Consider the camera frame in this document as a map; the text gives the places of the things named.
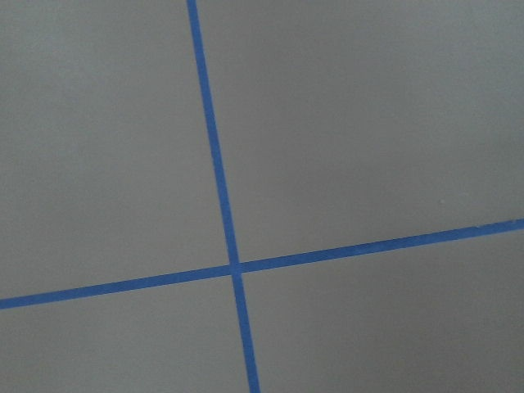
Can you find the crossing blue tape strip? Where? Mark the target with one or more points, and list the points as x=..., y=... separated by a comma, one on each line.
x=263, y=264

